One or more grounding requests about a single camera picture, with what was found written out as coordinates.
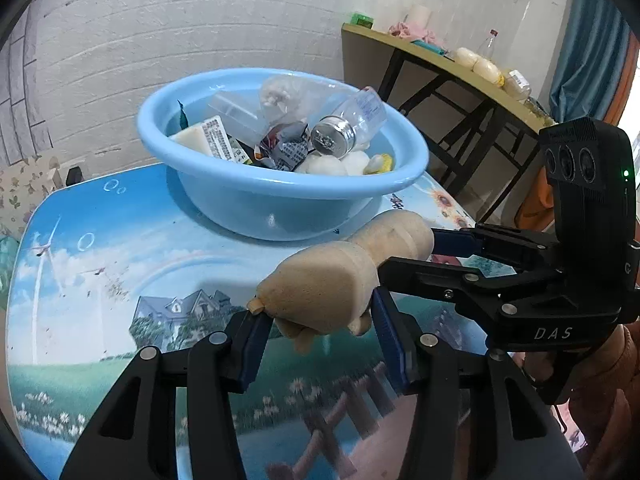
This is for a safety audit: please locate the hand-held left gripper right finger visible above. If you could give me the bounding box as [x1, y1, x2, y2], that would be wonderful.
[370, 287, 586, 480]

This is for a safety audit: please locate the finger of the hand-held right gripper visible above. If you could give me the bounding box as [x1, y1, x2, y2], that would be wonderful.
[377, 256, 557, 321]
[430, 225, 562, 273]

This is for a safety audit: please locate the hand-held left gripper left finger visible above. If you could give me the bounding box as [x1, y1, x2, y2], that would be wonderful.
[59, 310, 273, 480]

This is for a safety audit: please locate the blue plastic basin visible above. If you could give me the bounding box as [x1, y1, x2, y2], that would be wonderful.
[137, 68, 430, 242]

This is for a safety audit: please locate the white and yellow plush toy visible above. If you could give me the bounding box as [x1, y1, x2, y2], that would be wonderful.
[295, 151, 393, 177]

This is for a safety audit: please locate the clear bottle with metal cap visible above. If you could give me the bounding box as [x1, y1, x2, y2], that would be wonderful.
[310, 87, 388, 159]

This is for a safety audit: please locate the grey snack packet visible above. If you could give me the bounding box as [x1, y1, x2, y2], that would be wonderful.
[255, 121, 311, 173]

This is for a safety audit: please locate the white soap packet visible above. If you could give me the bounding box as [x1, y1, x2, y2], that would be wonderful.
[169, 116, 238, 162]

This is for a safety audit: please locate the clear zip bag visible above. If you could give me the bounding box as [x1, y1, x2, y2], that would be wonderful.
[259, 74, 351, 126]

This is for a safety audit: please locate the clear plastic box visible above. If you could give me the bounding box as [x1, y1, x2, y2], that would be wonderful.
[207, 91, 266, 141]

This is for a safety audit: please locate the person's right forearm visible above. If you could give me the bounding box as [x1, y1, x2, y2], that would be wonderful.
[565, 325, 640, 480]

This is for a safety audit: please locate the person's right hand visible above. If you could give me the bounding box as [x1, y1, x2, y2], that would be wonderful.
[520, 353, 545, 387]

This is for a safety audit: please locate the orange cloth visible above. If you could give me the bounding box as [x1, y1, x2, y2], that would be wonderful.
[515, 160, 556, 231]

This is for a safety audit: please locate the bag of green grapes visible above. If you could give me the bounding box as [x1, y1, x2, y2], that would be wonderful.
[525, 97, 556, 126]

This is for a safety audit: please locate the teal curtain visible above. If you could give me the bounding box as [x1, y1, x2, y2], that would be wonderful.
[550, 0, 636, 123]

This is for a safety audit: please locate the clear glass bottle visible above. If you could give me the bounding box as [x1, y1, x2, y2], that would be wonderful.
[477, 29, 500, 58]

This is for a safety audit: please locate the wooden folding table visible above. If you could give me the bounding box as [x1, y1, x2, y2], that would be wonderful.
[341, 22, 556, 221]

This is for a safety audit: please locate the pink cloth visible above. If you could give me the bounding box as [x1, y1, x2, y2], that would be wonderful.
[387, 21, 441, 45]

